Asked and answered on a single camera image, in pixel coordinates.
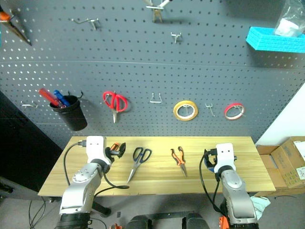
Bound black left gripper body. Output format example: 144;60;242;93
104;146;121;165

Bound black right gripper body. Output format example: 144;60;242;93
207;148;218;170

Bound dark grey metal pegboard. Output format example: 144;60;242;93
0;0;305;150

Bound orange black needle-nose pliers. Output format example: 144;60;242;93
170;146;188;179

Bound short metal pegboard hook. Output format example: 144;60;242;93
170;32;183;44
205;103;216;117

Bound red tape roll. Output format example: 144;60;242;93
224;103;246;121

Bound yellow tape roll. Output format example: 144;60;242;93
173;100;199;121

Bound black table leg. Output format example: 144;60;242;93
91;196;112;216

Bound open cardboard box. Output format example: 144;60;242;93
255;144;286;190

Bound black plastic cup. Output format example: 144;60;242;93
49;95;88;132

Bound metal loop pegboard hook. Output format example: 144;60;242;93
149;93;163;104

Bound dark rounded shape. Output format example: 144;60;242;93
185;212;212;229
125;214;153;229

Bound pale green cloth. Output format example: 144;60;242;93
249;196;272;221

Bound large cardboard box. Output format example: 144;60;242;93
271;136;305;191

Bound black cabinet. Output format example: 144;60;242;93
0;90;64;193

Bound long metal pegboard hook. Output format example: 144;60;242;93
20;100;39;109
71;17;100;31

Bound teal plastic basket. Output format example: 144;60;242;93
245;26;305;54

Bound clear plastic bag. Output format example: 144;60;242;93
273;0;305;38

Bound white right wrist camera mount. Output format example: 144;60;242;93
213;143;235;174

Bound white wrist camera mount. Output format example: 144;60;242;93
86;135;107;166
213;143;235;174

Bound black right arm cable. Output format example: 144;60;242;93
199;152;227;217

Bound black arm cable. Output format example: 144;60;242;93
199;152;227;217
63;140;131;191

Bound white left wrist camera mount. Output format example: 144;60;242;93
86;135;107;166

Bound blue black handled scissors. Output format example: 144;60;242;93
126;146;153;184

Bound red handled scissors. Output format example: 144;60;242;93
102;90;129;124

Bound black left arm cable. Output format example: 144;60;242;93
63;140;131;191

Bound blue handled screwdriver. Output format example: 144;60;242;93
53;90;71;107

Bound red handled screwdriver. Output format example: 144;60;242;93
39;88;60;107

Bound thin black floor cable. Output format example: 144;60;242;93
28;196;47;229

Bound white handled hanging pliers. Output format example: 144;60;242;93
145;0;174;24

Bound orange handled long pliers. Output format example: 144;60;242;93
0;4;32;46

